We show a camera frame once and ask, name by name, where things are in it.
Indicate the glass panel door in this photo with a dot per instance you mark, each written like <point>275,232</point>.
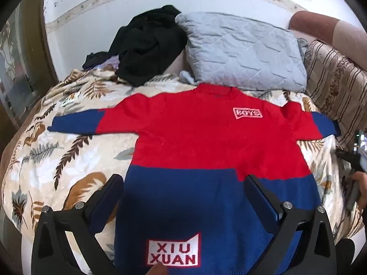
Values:
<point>17,71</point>

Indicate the black clothes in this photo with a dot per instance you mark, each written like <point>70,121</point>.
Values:
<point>143,43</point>

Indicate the leaf print blanket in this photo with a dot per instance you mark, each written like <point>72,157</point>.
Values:
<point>71,149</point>

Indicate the grey quilted pillow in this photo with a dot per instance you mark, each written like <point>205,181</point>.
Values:
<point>243,51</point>

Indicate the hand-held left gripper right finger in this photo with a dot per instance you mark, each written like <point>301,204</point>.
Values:
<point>268,203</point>

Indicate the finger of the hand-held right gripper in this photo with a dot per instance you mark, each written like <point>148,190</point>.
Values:
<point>345,154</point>

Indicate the person's right hand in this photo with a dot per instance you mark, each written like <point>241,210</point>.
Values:
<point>361,182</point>

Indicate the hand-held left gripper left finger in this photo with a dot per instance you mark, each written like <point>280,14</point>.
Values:
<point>106,202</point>

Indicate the red and blue sweater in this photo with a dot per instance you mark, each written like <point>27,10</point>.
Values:
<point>200,137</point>

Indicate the purple cloth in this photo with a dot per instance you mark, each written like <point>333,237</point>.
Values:
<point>110,63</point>

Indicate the brown striped cushion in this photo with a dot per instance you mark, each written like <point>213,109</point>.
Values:
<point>338,86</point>

